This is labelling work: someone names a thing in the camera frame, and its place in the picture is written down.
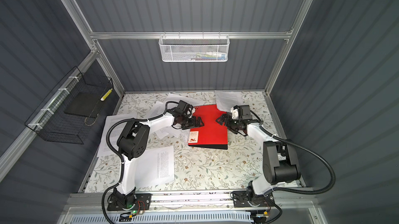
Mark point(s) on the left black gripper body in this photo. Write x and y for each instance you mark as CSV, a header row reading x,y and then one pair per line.
x,y
185,119

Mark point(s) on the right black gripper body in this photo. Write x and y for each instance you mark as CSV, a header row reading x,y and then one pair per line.
x,y
235,126

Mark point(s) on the red folder black inside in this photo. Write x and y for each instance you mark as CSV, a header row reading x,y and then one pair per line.
x,y
212,135

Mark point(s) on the printed paper sheet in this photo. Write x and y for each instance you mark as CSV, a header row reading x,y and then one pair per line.
x,y
177,98
227,100
155,167
156,110

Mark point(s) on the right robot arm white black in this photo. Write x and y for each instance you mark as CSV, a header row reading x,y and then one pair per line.
x,y
280,163

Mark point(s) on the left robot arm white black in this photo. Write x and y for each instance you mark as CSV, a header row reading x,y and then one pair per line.
x,y
128,139

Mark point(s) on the pens in white basket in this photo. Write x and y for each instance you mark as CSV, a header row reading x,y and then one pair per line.
x,y
208,56

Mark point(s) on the yellow green marker pen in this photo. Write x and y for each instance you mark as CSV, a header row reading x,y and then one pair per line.
x,y
106,95

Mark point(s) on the black pad in basket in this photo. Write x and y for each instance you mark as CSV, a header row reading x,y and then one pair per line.
x,y
85,105

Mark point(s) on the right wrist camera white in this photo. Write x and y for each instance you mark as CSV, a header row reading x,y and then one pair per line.
x,y
235,112

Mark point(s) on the white wire mesh basket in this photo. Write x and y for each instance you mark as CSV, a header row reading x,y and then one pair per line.
x,y
177,49

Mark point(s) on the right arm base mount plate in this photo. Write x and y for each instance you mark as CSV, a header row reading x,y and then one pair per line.
x,y
242,199

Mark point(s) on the aluminium front rail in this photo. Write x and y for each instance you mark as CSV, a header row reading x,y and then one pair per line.
x,y
197,200

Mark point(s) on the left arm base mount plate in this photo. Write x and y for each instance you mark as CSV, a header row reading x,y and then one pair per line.
x,y
119,202

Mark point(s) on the black wire mesh basket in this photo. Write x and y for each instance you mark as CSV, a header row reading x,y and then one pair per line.
x,y
69,115

